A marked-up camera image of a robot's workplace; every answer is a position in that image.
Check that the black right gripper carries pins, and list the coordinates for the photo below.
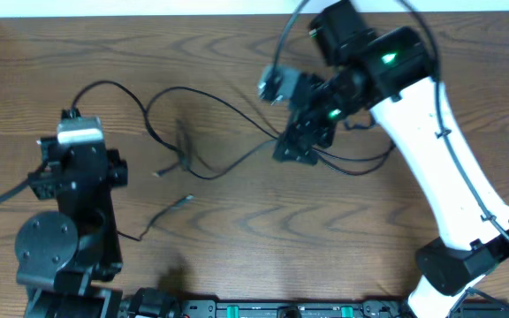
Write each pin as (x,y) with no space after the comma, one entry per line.
(306,122)

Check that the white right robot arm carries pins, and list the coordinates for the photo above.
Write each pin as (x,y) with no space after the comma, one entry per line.
(396,78)

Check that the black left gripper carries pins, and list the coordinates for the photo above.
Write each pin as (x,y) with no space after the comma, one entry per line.
(46,179)

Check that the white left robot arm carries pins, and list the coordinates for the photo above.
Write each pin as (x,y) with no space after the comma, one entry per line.
(62,253)

